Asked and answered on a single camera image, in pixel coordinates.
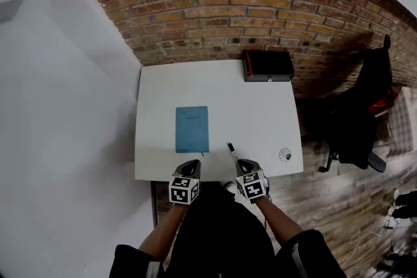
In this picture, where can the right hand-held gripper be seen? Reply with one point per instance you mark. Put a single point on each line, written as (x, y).
(253, 187)

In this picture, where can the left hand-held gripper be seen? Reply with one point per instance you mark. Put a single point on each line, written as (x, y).
(183, 190)

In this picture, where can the black and white marker pen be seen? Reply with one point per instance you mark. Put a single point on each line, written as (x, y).
(233, 150)

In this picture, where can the blue notebook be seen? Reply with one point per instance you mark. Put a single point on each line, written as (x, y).
(192, 130)

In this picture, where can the small round grey tape roll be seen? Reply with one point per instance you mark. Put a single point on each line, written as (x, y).
(285, 155)

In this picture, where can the black storage box red edge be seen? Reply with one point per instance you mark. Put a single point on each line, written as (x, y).
(268, 63)

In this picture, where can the person's right forearm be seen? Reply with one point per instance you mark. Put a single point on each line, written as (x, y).
(277, 221)

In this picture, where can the person's left forearm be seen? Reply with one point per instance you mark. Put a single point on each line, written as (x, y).
(163, 234)

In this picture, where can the white table top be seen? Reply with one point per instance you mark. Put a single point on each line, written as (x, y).
(254, 114)

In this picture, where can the black office chair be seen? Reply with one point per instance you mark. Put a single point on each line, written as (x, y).
(355, 120)

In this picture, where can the person's right white shoe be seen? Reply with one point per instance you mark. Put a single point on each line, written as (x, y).
(228, 188)

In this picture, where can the person's black clothing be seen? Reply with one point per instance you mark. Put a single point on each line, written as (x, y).
(221, 237)

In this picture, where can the checked cloth covered table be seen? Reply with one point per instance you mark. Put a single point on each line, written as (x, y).
(402, 127)

